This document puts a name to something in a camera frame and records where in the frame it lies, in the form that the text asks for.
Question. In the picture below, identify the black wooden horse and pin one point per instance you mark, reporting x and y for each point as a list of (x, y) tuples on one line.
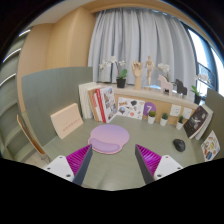
[(180, 88)]

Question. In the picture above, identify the picture cover book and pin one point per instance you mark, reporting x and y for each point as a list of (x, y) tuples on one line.
[(108, 104)]

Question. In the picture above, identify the green plant dark pot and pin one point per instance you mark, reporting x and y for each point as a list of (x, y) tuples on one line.
[(197, 97)]

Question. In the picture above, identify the dark cover book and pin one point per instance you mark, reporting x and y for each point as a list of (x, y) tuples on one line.
[(198, 122)]

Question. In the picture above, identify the small potted plant right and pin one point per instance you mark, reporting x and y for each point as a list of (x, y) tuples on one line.
[(179, 124)]

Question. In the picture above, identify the wooden chair back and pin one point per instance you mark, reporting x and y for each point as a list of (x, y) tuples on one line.
[(29, 136)]

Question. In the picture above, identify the small potted plant middle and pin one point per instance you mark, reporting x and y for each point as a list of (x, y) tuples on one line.
[(164, 119)]

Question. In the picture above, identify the green partition panel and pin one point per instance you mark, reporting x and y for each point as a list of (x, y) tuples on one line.
[(49, 91)]

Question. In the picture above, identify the purple round number sign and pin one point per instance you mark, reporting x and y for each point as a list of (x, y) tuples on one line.
[(149, 106)]

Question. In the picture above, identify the grey curtain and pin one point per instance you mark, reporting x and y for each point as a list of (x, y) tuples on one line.
[(130, 35)]

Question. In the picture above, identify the wooden hand model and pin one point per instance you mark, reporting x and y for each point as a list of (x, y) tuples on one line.
[(137, 72)]

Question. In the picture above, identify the white wall socket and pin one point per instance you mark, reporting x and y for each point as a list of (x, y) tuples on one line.
[(175, 110)]

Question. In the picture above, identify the white book stack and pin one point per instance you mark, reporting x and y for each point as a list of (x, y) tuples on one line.
[(84, 99)]

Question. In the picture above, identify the black computer mouse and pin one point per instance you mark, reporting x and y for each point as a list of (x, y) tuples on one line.
[(179, 145)]

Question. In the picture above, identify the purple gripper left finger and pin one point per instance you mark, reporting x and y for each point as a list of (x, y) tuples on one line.
[(73, 167)]

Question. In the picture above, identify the white orchid right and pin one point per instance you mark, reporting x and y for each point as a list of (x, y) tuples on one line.
[(165, 68)]

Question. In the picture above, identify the red spine book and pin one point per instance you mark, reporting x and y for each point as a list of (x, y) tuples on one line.
[(100, 105)]

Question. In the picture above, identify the purple mouse pad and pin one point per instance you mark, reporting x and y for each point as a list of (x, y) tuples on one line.
[(108, 138)]

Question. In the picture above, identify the pink wooden horse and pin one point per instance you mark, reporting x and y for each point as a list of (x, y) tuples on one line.
[(165, 84)]

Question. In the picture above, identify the colourful leaflet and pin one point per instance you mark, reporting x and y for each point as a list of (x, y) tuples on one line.
[(210, 147)]

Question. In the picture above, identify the wooden mannequin figure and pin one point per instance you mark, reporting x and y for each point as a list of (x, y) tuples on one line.
[(149, 65)]

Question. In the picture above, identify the white orchid black pot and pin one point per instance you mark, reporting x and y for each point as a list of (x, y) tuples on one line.
[(121, 76)]

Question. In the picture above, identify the wooden shelf ledge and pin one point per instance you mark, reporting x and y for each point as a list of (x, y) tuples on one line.
[(163, 102)]

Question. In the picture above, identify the small potted plant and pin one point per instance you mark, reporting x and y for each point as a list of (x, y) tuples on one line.
[(179, 124), (151, 116), (164, 119)]

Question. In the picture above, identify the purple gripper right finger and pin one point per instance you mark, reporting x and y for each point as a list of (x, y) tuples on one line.
[(153, 166)]

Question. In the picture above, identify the beige box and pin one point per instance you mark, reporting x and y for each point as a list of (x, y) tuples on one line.
[(66, 120)]

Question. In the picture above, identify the small potted plant left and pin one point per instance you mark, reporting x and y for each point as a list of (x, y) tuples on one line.
[(151, 116)]

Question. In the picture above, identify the white illustrated card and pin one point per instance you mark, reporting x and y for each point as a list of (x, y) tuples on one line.
[(131, 108)]

